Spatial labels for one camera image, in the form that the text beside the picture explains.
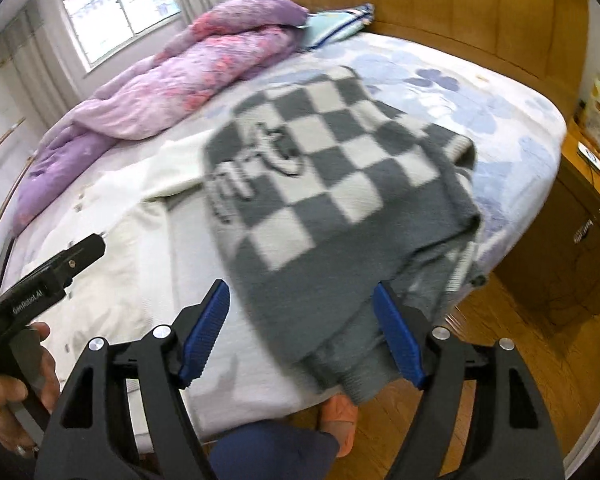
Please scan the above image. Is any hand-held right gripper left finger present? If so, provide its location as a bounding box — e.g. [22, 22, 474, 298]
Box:
[32, 280, 231, 480]

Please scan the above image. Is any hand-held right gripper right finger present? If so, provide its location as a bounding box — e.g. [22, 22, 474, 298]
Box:
[372, 282, 563, 480]

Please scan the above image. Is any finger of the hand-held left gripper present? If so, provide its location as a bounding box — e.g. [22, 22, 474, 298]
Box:
[50, 232, 107, 291]

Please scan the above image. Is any grey white checkered sweater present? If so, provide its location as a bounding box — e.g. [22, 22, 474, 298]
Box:
[202, 65, 486, 406]

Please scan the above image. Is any person's left hand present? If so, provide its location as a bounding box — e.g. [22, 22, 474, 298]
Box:
[0, 322, 62, 461]

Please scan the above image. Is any white knit garment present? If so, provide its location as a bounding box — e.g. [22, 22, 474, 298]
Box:
[40, 140, 341, 428]

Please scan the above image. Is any orange slipper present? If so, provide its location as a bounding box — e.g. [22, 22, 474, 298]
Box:
[320, 395, 361, 458]

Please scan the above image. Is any person's leg in blue pants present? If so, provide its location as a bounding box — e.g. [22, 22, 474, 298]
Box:
[207, 420, 341, 480]

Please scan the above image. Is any purple floral quilt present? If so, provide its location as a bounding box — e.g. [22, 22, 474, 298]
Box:
[17, 0, 311, 233]

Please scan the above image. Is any wooden nightstand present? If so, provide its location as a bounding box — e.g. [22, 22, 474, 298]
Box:
[495, 120, 600, 326]

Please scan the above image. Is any bed with floral sheet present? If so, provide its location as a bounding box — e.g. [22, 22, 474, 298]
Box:
[0, 30, 568, 456]

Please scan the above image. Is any window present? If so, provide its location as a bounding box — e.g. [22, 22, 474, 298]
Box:
[60, 0, 181, 68]

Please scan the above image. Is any small white device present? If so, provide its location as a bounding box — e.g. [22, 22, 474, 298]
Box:
[577, 141, 600, 171]

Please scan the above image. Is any blue striped pillow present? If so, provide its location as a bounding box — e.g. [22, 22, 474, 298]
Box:
[300, 2, 376, 51]

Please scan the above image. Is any wooden headboard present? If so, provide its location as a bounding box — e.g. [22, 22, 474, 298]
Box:
[280, 0, 588, 106]

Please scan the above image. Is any gold curved bed rail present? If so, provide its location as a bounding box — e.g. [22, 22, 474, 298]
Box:
[0, 117, 36, 241]

